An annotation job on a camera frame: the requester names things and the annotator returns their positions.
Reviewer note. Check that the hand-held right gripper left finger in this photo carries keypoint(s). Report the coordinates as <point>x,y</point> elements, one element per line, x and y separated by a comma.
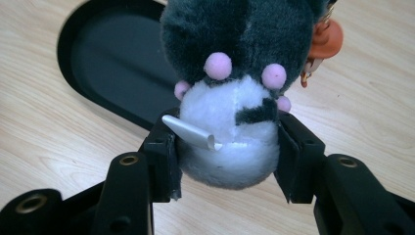
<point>160,156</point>

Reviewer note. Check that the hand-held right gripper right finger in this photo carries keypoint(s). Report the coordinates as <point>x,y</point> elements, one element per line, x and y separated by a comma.
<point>305,160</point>

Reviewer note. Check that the black oval tray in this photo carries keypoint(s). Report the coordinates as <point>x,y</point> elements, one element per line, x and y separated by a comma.
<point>120,62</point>

